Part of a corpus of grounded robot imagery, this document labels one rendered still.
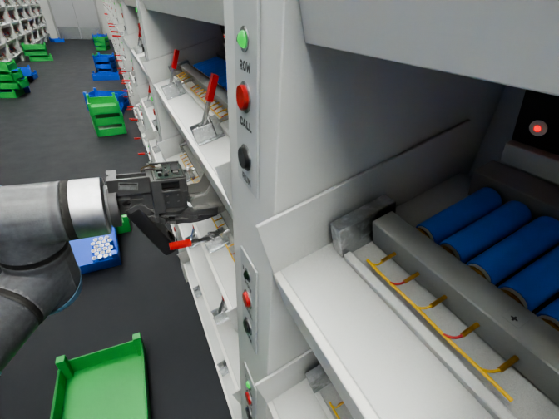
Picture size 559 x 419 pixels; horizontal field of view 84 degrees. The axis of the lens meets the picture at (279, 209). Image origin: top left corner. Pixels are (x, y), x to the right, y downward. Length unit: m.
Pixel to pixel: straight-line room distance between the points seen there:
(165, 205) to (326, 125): 0.38
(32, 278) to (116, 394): 0.51
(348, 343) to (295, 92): 0.15
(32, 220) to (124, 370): 0.62
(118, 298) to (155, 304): 0.14
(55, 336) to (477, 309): 1.14
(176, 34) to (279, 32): 0.70
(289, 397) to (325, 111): 0.31
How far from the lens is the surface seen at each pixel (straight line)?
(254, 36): 0.20
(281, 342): 0.32
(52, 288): 0.60
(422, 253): 0.21
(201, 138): 0.45
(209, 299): 0.75
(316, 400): 0.39
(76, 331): 1.19
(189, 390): 0.97
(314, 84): 0.18
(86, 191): 0.52
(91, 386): 1.05
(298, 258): 0.24
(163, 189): 0.52
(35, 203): 0.53
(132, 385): 1.01
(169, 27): 0.87
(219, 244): 0.55
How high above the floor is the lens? 0.85
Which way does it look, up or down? 33 degrees down
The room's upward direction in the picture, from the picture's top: 3 degrees clockwise
